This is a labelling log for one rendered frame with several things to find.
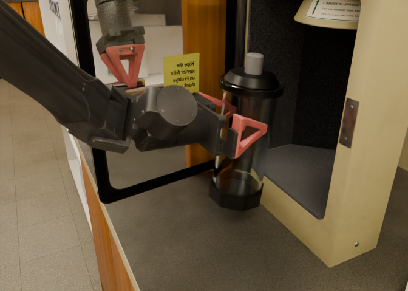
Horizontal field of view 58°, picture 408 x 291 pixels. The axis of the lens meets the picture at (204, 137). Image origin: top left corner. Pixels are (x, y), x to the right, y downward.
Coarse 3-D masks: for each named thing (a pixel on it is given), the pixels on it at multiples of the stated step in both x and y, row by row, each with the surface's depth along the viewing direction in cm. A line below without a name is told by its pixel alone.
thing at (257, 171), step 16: (224, 80) 60; (224, 96) 61; (240, 96) 57; (224, 112) 61; (240, 112) 59; (256, 112) 59; (272, 112) 61; (224, 128) 62; (256, 128) 60; (256, 144) 61; (224, 160) 64; (240, 160) 62; (256, 160) 63; (224, 176) 65; (240, 176) 63; (256, 176) 64; (224, 192) 66; (240, 192) 65; (256, 192) 66
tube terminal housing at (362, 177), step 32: (384, 0) 44; (384, 32) 46; (352, 64) 50; (384, 64) 48; (352, 96) 51; (384, 96) 51; (384, 128) 54; (352, 160) 53; (384, 160) 57; (352, 192) 56; (384, 192) 60; (288, 224) 71; (320, 224) 62; (352, 224) 60; (320, 256) 64; (352, 256) 64
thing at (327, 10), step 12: (312, 0) 57; (324, 0) 55; (336, 0) 54; (348, 0) 53; (300, 12) 60; (312, 12) 57; (324, 12) 55; (336, 12) 54; (348, 12) 53; (360, 12) 53; (312, 24) 57; (324, 24) 55; (336, 24) 54; (348, 24) 54
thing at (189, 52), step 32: (96, 0) 56; (128, 0) 58; (160, 0) 61; (192, 0) 64; (224, 0) 68; (96, 32) 57; (128, 32) 60; (160, 32) 63; (192, 32) 66; (224, 32) 70; (96, 64) 59; (128, 64) 62; (160, 64) 65; (192, 64) 69; (224, 64) 73; (128, 160) 69; (160, 160) 73; (192, 160) 78
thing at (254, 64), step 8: (248, 56) 59; (256, 56) 58; (248, 64) 59; (256, 64) 59; (232, 72) 60; (240, 72) 60; (248, 72) 60; (256, 72) 59; (264, 72) 61; (232, 80) 59; (240, 80) 58; (248, 80) 57; (256, 80) 57; (264, 80) 58; (272, 80) 58; (256, 88) 57; (264, 88) 57; (272, 88) 58
